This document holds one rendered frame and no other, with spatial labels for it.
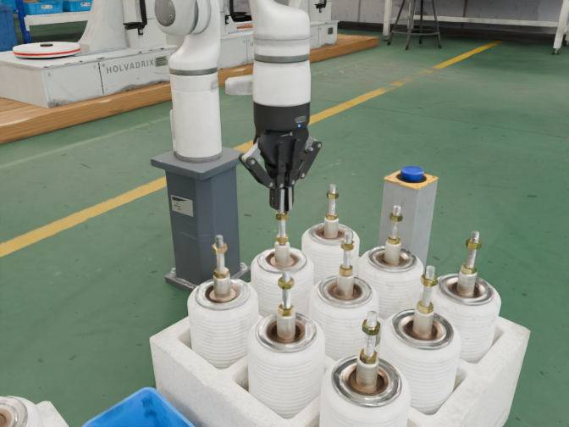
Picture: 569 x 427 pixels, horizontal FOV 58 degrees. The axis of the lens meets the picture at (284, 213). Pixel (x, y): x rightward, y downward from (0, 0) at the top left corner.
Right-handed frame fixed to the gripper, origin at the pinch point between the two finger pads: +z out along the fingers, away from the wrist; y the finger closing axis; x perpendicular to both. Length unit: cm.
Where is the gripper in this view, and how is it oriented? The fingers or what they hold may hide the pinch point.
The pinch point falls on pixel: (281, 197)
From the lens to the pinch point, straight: 72.5
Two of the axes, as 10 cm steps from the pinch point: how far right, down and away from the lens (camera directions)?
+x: -6.0, -3.5, 7.2
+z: 0.0, 9.0, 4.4
